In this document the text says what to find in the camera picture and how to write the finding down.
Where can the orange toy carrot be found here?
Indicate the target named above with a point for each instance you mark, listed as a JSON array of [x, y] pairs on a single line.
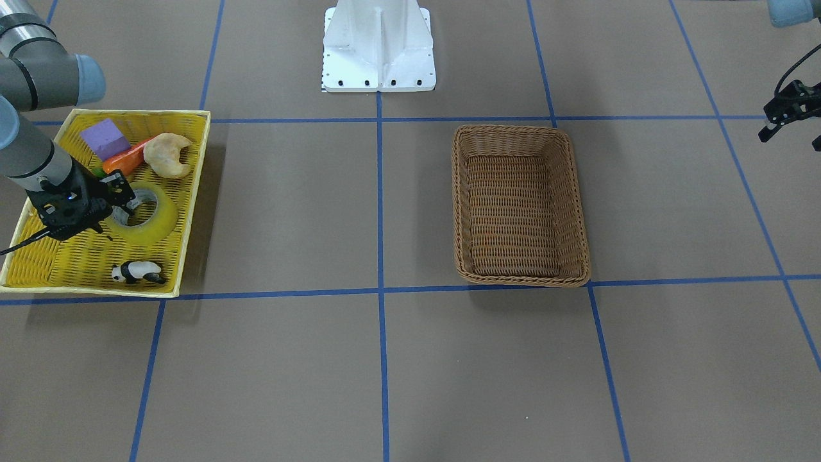
[[127, 161]]

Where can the white pedestal column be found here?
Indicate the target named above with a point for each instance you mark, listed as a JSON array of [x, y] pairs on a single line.
[[378, 46]]

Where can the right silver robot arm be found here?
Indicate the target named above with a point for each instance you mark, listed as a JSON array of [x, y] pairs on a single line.
[[37, 72]]

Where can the purple foam cube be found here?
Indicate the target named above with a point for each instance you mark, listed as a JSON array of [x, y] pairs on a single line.
[[105, 139]]

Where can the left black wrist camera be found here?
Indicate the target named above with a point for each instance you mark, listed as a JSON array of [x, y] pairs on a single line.
[[794, 103]]

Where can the toy panda figure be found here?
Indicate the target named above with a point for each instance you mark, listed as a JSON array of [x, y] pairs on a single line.
[[132, 272]]

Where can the yellow tape roll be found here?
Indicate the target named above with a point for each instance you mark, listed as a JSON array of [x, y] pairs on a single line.
[[147, 219]]

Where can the brown wicker basket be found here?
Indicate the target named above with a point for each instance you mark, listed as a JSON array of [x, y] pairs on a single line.
[[517, 211]]

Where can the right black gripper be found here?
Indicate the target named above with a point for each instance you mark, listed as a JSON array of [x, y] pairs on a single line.
[[96, 194]]

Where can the toy croissant bread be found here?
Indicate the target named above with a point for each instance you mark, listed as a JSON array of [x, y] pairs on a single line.
[[163, 154]]

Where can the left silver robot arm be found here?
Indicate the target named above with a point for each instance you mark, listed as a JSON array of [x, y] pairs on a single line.
[[788, 13]]

